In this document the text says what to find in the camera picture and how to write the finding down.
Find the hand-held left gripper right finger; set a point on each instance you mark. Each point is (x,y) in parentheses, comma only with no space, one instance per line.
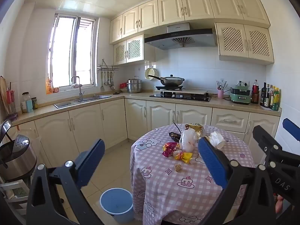
(213,164)

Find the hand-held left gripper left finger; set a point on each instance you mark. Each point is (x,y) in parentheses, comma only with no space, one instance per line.
(91,161)

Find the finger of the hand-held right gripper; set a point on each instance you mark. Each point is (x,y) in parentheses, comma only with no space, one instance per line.
(264,138)
(291,125)

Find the white paper cup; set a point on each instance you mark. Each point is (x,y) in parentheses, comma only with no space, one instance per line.
(216,139)

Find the yellow orange candy wrapper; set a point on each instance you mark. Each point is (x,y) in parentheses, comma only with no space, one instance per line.
(185,157)

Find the white plastic bag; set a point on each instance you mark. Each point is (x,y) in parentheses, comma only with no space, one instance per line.
(187,140)

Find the small brown nut shell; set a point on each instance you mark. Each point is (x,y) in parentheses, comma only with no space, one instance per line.
(178,168)

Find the gold snack bag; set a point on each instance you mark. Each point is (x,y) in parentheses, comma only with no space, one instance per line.
(195,129)

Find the magenta gold candy wrapper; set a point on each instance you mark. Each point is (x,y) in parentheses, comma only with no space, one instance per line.
(170,148)

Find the black snack wrapper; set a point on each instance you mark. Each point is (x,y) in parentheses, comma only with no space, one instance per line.
(174,134)

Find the blue plastic bucket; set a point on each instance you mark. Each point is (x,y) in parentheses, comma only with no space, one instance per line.
(117,206)

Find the dark dry stick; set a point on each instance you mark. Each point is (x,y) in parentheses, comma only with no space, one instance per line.
(176,127)

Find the person's right hand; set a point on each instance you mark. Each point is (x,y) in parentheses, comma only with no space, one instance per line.
(279,204)

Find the green bottle yellow label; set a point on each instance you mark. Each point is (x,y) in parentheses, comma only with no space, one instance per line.
(275,100)

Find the dark bottle white label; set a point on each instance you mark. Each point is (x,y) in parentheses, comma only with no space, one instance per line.
(267,100)

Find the cream base cabinet unit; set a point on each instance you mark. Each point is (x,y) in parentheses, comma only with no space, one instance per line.
(89,124)

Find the dark glass bottle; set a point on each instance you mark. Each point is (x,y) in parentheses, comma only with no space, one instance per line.
(263,96)

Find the dark soda bottle red label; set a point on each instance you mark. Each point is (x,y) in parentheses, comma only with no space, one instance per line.
(255,91)

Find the green electric cooker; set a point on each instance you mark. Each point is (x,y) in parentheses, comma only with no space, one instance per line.
(239,96)

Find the pink checked tablecloth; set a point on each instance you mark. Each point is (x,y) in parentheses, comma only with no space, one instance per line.
(164,180)

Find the steel double sink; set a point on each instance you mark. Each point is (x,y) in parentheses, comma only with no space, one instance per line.
(77,102)

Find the pink utensil holder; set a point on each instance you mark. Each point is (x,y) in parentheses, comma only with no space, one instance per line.
(220,94)

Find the bundle of chopsticks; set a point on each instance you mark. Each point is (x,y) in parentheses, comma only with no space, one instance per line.
(221,85)

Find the steel sink faucet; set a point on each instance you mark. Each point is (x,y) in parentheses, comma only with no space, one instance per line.
(80,91)

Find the steel spatula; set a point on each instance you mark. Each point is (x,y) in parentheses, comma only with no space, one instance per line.
(102,88)

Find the black glass gas hob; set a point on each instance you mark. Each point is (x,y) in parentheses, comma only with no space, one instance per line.
(180,96)

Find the steel rice cooker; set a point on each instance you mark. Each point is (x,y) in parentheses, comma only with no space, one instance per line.
(16,159)

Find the cloth on faucet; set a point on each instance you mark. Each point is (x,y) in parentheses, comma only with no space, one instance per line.
(76,85)

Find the steel ladle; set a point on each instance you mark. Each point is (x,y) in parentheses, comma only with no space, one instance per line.
(112,86)

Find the steel slotted spoon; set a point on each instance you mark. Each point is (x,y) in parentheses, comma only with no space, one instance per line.
(106,82)

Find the red container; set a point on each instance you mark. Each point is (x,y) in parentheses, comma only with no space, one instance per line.
(123,85)

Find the teal box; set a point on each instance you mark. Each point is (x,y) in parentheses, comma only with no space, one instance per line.
(29,106)

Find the white low shelf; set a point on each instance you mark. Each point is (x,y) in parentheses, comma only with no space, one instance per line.
(14,192)

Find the orange windowsill bottle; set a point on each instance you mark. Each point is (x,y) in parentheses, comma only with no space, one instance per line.
(49,86)

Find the steel steamer pot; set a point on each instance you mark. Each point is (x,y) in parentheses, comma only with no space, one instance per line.
(134,85)

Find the black portable burner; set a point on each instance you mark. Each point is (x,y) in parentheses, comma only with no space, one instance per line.
(168,88)

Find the purple cloth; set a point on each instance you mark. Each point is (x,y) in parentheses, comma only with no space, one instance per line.
(13,116)

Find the glass jar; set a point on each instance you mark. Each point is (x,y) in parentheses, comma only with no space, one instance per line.
(25,96)

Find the steel wok with lid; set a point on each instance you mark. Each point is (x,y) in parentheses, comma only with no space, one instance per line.
(172,80)

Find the large cream lattice door cabinet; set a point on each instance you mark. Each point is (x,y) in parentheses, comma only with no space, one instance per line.
(243,42)

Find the cream perforated strainer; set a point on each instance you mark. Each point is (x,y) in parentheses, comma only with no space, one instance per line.
(150,71)

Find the wooden cutting board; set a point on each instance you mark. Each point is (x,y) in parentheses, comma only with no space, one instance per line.
(3,93)

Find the sliding kitchen window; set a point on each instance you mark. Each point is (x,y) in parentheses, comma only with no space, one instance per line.
(68,51)

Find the small cream lattice door cabinet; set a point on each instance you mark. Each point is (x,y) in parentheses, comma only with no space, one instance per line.
(133,49)

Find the black range hood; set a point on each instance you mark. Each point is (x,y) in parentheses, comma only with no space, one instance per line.
(180,38)

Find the cream upper cabinet row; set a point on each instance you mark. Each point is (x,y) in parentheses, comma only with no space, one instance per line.
(194,4)

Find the wall socket with plugs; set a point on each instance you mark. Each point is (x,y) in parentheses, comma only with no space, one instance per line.
(243,83)

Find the wall utensil rack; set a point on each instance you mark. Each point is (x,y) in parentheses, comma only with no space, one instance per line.
(107,68)

